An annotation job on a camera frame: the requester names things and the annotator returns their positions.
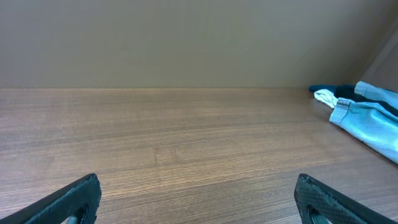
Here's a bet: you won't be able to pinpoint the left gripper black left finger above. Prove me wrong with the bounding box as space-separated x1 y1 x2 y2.
1 174 101 224

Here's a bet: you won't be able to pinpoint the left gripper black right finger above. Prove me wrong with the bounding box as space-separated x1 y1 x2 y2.
294 174 397 224

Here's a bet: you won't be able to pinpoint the light blue denim shorts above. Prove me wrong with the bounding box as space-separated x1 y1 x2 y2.
329 82 397 163

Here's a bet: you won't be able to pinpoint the white cloth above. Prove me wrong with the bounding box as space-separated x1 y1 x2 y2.
314 89 338 108

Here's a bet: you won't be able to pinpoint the dark blue garment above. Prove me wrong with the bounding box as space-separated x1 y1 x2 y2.
308 84 337 93

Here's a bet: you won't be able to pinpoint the black garment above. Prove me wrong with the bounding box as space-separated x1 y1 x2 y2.
334 85 397 116

